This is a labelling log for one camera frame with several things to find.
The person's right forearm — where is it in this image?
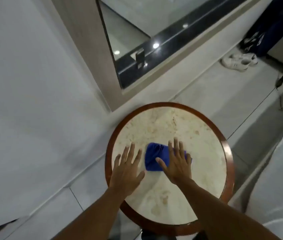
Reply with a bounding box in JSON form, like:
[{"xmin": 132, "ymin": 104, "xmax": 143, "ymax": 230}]
[{"xmin": 174, "ymin": 177, "xmax": 283, "ymax": 240}]

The glass window with beige frame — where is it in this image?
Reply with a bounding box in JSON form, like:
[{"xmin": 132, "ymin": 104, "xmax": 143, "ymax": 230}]
[{"xmin": 51, "ymin": 0, "xmax": 269, "ymax": 112}]

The person's left forearm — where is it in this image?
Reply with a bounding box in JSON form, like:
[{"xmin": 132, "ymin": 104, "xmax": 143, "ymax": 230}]
[{"xmin": 53, "ymin": 186, "xmax": 128, "ymax": 240}]

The white upholstered chair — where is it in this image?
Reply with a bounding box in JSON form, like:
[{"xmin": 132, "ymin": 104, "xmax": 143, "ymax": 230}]
[{"xmin": 229, "ymin": 115, "xmax": 283, "ymax": 240}]

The metal glass door clamp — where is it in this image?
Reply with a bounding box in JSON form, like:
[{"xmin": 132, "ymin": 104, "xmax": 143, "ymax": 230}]
[{"xmin": 135, "ymin": 48, "xmax": 146, "ymax": 69}]

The blue cleaning cloth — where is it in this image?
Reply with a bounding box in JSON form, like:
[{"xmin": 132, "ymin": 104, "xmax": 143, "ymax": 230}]
[{"xmin": 144, "ymin": 142, "xmax": 193, "ymax": 172}]

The person's left hand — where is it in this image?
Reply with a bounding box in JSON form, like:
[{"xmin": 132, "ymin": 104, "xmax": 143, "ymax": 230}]
[{"xmin": 109, "ymin": 142, "xmax": 146, "ymax": 197}]

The round marble table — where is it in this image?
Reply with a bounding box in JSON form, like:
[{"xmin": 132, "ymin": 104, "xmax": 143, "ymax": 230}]
[{"xmin": 105, "ymin": 102, "xmax": 235, "ymax": 236}]

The person's right hand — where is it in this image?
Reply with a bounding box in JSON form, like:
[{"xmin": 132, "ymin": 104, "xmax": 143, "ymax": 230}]
[{"xmin": 155, "ymin": 138, "xmax": 192, "ymax": 186}]

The dark blue bag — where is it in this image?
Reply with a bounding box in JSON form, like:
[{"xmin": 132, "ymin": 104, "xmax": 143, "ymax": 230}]
[{"xmin": 239, "ymin": 0, "xmax": 283, "ymax": 57}]

